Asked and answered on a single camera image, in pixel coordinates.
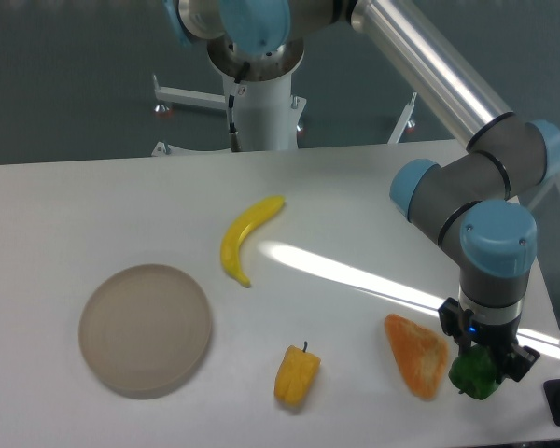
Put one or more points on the yellow toy pepper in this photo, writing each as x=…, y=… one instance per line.
x=296, y=375

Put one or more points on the beige round plate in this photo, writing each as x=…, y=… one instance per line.
x=144, y=331

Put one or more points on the orange toy slice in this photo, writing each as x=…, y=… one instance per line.
x=420, y=353

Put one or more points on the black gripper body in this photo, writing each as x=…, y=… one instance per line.
x=493, y=327

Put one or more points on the yellow toy banana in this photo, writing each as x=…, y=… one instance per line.
x=248, y=221

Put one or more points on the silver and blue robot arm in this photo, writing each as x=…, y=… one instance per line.
x=466, y=208

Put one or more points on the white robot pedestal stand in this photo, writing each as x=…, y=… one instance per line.
x=262, y=113

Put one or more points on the green toy pepper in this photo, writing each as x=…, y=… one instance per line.
x=474, y=372

